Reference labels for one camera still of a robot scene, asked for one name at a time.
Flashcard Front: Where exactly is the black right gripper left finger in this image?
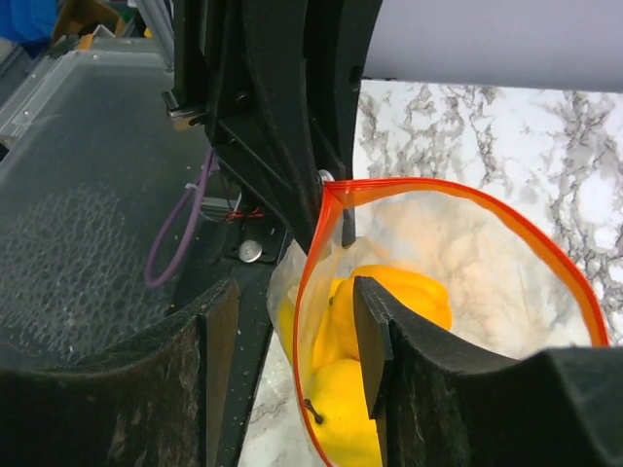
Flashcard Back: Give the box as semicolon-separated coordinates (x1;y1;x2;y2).
1;280;238;466

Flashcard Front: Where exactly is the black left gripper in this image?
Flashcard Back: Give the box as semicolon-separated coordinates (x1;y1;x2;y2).
164;1;382;253

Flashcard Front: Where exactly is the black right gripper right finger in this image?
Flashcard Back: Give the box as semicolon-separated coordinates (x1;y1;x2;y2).
353;277;622;466

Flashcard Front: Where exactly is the yellow toy apple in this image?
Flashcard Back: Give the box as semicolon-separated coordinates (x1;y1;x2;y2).
306;359;382;467

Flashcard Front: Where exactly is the yellow toy bell pepper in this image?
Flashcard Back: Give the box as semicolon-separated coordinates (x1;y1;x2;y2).
311;264;454;374

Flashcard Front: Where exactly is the clear orange-zip bag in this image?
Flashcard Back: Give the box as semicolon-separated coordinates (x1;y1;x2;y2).
268;178;614;466

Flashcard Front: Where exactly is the yellow toy lemon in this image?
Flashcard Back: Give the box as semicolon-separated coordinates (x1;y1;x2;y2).
277;297;295;364

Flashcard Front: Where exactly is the clear plastic storage bin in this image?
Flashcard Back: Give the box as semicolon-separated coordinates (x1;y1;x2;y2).
1;38;182;180

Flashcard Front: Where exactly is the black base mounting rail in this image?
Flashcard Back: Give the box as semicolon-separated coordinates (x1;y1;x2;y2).
173;218;287;466

